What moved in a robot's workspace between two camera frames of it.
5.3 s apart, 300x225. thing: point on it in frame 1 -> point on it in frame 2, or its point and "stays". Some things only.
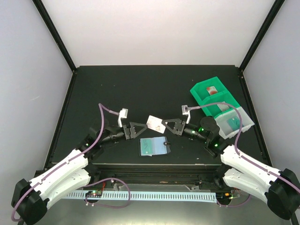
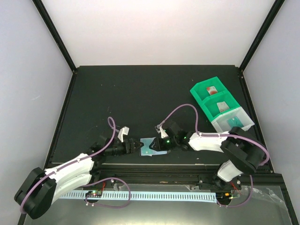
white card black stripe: x=155 y=123 -> x=222 y=106
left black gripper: x=127 y=131 -> x=132 y=146
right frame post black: x=261 y=33 stays
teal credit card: x=234 y=123 stays
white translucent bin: x=229 y=123 stays
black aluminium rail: x=159 y=174 stays
